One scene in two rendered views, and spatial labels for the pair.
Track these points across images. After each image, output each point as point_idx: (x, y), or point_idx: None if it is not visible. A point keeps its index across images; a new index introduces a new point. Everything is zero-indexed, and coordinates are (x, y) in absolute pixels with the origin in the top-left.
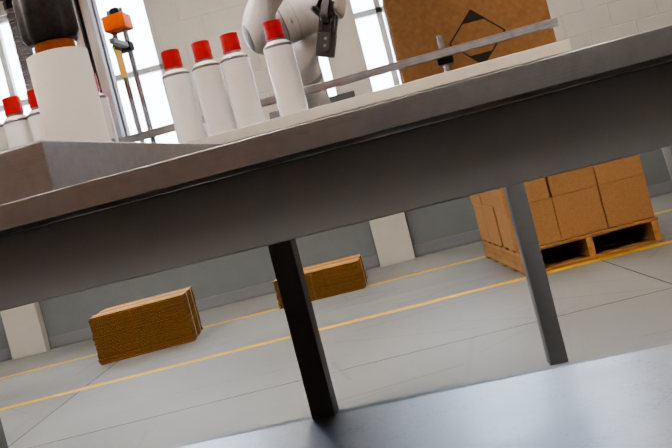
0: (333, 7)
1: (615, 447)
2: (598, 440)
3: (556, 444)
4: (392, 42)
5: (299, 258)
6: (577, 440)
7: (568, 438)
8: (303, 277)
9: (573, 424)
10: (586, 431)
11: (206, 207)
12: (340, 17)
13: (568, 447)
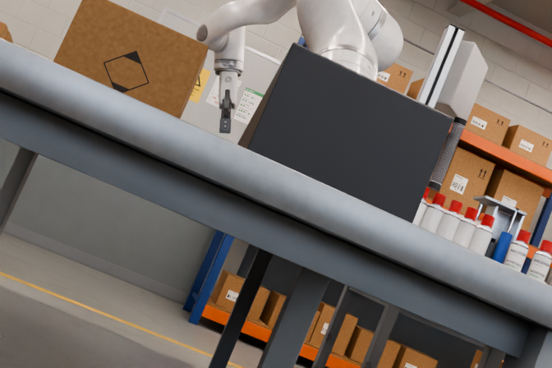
0: (221, 108)
1: (1, 347)
2: (3, 354)
3: (27, 365)
4: (192, 87)
5: (277, 325)
6: (13, 361)
7: (16, 364)
8: (267, 347)
9: (2, 366)
10: (2, 360)
11: None
12: (220, 106)
13: (23, 361)
